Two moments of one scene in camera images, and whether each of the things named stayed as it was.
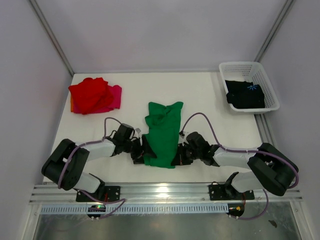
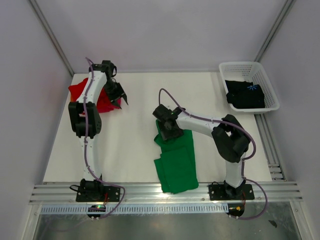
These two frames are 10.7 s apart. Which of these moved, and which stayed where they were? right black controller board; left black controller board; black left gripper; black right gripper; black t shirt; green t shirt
Moved: black left gripper; black right gripper; green t shirt
Stayed: black t shirt; right black controller board; left black controller board
